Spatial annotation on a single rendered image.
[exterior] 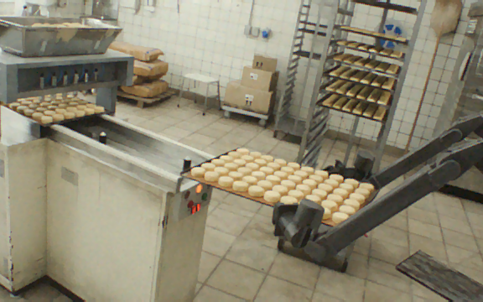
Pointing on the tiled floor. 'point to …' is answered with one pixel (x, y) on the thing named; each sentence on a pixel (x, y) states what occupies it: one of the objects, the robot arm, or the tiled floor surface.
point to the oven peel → (449, 9)
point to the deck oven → (480, 93)
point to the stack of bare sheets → (444, 279)
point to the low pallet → (146, 97)
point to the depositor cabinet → (12, 206)
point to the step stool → (201, 88)
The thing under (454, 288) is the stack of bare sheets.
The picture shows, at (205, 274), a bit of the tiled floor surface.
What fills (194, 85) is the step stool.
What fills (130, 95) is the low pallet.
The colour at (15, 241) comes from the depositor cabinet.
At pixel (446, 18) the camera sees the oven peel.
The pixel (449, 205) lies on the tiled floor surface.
